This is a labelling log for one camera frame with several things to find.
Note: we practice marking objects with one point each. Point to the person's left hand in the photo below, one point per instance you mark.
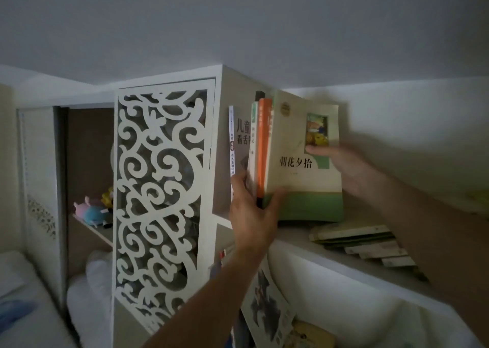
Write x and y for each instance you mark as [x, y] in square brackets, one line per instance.
[250, 221]

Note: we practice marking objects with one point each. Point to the person's right hand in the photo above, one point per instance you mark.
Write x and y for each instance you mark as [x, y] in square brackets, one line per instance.
[353, 172]

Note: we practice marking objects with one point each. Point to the person's left thumb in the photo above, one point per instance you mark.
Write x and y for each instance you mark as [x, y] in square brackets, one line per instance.
[277, 202]

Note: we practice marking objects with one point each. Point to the person's right thumb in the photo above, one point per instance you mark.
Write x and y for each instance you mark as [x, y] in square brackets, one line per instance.
[320, 151]

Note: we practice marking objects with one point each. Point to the cream and green book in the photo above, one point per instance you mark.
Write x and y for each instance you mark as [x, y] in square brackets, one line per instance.
[294, 137]

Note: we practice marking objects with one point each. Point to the orange spine book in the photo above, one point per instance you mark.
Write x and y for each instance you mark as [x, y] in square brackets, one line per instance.
[262, 149]

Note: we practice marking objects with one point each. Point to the thin white green book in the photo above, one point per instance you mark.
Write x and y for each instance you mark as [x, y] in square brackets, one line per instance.
[253, 145]

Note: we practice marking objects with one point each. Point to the person's right forearm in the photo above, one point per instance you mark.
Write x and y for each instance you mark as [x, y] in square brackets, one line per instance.
[431, 237]

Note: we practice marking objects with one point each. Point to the person's left forearm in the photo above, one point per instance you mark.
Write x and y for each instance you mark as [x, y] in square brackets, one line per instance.
[214, 298]

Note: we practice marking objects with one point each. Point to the white book with purple spine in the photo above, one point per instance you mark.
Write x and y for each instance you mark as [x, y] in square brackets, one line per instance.
[238, 133]

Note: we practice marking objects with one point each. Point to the stack of flat-lying books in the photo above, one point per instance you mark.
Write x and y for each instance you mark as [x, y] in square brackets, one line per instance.
[363, 242]

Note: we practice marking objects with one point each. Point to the illustrated picture book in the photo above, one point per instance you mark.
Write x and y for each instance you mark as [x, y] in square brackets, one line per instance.
[265, 305]

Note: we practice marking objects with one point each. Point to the white bookshelf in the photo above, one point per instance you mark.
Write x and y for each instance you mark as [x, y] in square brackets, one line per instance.
[344, 282]

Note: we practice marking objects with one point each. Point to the white carved lattice panel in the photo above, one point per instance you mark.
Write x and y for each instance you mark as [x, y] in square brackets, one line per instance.
[160, 206]

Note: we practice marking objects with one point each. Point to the yellow illustrated book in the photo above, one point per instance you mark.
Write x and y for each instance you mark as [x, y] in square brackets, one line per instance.
[311, 336]

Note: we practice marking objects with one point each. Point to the yellow plush toy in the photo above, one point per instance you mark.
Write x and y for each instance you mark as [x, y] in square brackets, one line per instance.
[108, 198]

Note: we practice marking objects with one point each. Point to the pink and blue plush toy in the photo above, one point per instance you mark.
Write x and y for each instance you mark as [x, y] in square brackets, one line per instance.
[91, 212]

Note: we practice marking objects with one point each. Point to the wooden shelf board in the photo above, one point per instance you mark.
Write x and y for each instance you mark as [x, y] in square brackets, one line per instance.
[91, 233]

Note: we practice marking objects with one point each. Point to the white pillow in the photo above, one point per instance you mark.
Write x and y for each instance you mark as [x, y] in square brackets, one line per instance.
[91, 298]

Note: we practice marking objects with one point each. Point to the white patterned wardrobe door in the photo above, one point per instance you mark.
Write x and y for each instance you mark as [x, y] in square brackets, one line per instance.
[42, 206]

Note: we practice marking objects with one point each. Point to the white bed sheet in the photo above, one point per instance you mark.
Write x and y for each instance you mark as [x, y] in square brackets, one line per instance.
[26, 305]

